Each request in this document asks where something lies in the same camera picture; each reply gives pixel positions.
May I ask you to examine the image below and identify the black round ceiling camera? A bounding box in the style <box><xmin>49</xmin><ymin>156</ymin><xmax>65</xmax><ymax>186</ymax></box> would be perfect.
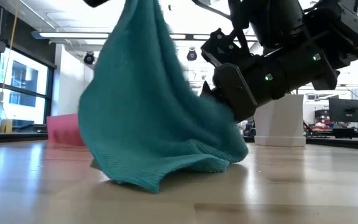
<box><xmin>83</xmin><ymin>52</ymin><xmax>96</xmax><ymax>66</ymax></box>
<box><xmin>186</xmin><ymin>48</ymin><xmax>198</xmax><ymax>62</ymax></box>

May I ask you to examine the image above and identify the yellow hanging cable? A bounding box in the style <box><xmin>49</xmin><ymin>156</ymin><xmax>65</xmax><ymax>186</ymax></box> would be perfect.
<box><xmin>0</xmin><ymin>0</ymin><xmax>21</xmax><ymax>119</ymax></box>

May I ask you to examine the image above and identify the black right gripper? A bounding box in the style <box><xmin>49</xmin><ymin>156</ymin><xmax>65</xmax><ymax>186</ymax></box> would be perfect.
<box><xmin>199</xmin><ymin>63</ymin><xmax>259</xmax><ymax>123</ymax></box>

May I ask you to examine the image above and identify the pink plastic basket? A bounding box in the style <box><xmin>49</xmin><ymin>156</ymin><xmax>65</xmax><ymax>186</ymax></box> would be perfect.
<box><xmin>46</xmin><ymin>113</ymin><xmax>86</xmax><ymax>147</ymax></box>

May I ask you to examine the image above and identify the black computer monitor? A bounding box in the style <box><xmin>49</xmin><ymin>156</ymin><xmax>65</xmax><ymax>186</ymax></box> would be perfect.
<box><xmin>328</xmin><ymin>98</ymin><xmax>358</xmax><ymax>124</ymax></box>

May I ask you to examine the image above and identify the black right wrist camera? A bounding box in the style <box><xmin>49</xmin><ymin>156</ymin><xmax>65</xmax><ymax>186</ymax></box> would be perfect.
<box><xmin>200</xmin><ymin>27</ymin><xmax>253</xmax><ymax>68</ymax></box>

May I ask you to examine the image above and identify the white plant pot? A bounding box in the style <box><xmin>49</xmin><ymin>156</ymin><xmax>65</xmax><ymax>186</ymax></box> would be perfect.
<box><xmin>254</xmin><ymin>93</ymin><xmax>306</xmax><ymax>147</ymax></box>

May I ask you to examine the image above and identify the dark framed window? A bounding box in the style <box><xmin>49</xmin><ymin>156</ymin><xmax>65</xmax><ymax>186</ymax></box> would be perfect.
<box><xmin>0</xmin><ymin>43</ymin><xmax>55</xmax><ymax>131</ymax></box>

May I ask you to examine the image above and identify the teal microfiber towel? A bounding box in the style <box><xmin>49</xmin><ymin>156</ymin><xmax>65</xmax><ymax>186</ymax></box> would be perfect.
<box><xmin>78</xmin><ymin>0</ymin><xmax>249</xmax><ymax>194</ymax></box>

